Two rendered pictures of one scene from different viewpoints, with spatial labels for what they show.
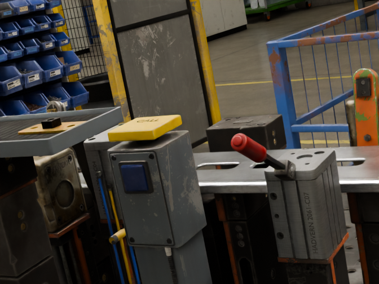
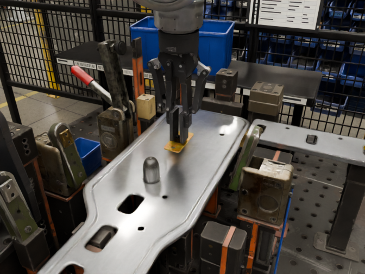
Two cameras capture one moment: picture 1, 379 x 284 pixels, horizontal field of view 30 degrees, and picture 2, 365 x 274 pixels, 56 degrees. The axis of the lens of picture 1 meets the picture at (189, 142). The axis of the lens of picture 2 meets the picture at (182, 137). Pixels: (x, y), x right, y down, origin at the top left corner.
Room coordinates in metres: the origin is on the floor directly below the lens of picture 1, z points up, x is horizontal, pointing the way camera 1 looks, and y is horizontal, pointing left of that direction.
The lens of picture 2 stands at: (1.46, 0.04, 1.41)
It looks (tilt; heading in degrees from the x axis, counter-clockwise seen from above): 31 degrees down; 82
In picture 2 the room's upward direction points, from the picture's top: straight up
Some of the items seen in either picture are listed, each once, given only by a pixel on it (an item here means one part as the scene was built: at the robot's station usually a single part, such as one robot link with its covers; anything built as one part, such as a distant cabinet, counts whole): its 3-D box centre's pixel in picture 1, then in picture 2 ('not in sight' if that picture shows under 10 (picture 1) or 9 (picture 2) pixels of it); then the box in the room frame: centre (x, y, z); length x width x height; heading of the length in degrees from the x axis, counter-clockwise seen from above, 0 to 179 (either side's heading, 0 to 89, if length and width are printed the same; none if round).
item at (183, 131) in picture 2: not in sight; (183, 126); (1.55, 0.67, 1.05); 0.03 x 0.01 x 0.07; 58
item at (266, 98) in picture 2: not in sight; (259, 145); (1.80, 0.84, 0.88); 0.08 x 0.08 x 0.36; 58
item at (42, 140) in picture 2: not in sight; (65, 211); (1.29, 0.63, 0.88); 0.11 x 0.09 x 0.37; 148
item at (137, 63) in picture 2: not in sight; (142, 131); (1.46, 0.85, 0.95); 0.03 x 0.01 x 0.50; 58
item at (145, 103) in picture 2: not in sight; (149, 159); (1.48, 0.81, 0.88); 0.04 x 0.04 x 0.36; 58
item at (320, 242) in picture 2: not in sight; (348, 204); (1.95, 0.61, 0.84); 0.11 x 0.06 x 0.29; 148
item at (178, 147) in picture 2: not in sight; (178, 139); (1.54, 0.68, 1.02); 0.08 x 0.04 x 0.01; 58
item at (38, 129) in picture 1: (51, 124); not in sight; (0.82, 0.15, 1.17); 0.08 x 0.04 x 0.01; 55
